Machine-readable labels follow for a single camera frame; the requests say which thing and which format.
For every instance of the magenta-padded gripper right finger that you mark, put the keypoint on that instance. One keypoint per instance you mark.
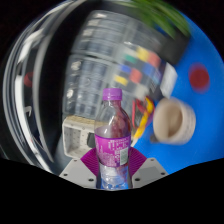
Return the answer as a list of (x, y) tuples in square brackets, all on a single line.
[(150, 171)]

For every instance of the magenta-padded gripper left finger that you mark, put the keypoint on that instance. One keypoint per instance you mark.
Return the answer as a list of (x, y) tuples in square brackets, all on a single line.
[(76, 173)]

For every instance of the white perforated tray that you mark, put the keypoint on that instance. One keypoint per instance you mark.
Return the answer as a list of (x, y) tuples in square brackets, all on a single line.
[(75, 138)]

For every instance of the flat round red coaster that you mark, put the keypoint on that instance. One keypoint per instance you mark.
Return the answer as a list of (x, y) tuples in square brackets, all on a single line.
[(199, 77)]

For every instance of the black power bank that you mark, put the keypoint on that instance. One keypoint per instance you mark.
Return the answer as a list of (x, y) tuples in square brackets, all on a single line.
[(91, 140)]

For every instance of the clear bottle purple cap label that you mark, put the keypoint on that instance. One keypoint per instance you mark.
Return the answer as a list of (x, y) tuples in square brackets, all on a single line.
[(112, 146)]

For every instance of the yellow multimeter with red leads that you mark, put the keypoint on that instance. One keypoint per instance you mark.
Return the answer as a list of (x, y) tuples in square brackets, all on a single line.
[(143, 116)]

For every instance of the beige mug with dark lettering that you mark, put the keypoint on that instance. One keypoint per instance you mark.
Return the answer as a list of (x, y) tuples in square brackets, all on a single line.
[(175, 121)]

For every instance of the clear compartment box coloured parts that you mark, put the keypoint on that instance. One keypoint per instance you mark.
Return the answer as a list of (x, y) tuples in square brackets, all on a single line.
[(140, 66)]

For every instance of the small black box blue label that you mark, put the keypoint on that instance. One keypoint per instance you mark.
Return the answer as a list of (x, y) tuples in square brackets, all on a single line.
[(168, 80)]

